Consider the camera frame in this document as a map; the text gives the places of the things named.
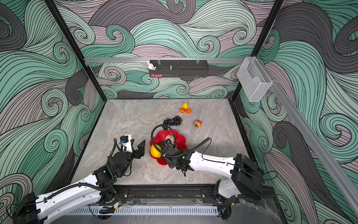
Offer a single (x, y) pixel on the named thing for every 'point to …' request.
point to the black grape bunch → (176, 121)
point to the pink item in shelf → (156, 75)
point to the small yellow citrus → (185, 105)
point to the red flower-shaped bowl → (160, 136)
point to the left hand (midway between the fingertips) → (139, 139)
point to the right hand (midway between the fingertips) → (171, 158)
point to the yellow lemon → (155, 152)
